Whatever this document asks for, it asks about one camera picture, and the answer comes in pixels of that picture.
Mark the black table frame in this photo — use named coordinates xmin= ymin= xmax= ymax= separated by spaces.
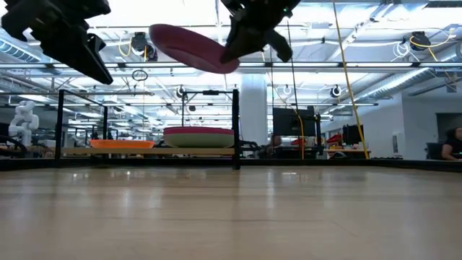
xmin=0 ymin=157 xmax=462 ymax=173

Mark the wooden shelf with black frame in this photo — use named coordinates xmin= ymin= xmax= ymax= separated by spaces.
xmin=53 ymin=88 xmax=242 ymax=170

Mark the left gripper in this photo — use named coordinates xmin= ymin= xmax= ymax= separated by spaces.
xmin=0 ymin=0 xmax=114 ymax=86

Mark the orange transparent plate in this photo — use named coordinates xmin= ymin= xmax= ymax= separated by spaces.
xmin=89 ymin=139 xmax=155 ymax=150

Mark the person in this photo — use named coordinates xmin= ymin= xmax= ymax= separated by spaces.
xmin=265 ymin=134 xmax=286 ymax=160
xmin=440 ymin=126 xmax=462 ymax=162

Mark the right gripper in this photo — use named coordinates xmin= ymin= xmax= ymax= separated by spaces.
xmin=220 ymin=0 xmax=302 ymax=65

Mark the red transparent plate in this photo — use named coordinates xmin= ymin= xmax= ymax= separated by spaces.
xmin=90 ymin=139 xmax=155 ymax=145

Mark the small black monitor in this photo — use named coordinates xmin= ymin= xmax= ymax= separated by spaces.
xmin=341 ymin=124 xmax=365 ymax=146

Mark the black cable reel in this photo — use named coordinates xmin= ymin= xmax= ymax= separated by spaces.
xmin=130 ymin=31 xmax=159 ymax=62
xmin=410 ymin=30 xmax=431 ymax=51

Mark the black cable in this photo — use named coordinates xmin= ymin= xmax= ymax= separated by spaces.
xmin=287 ymin=19 xmax=306 ymax=160

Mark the yellow cable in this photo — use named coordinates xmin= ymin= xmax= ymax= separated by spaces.
xmin=331 ymin=0 xmax=371 ymax=160

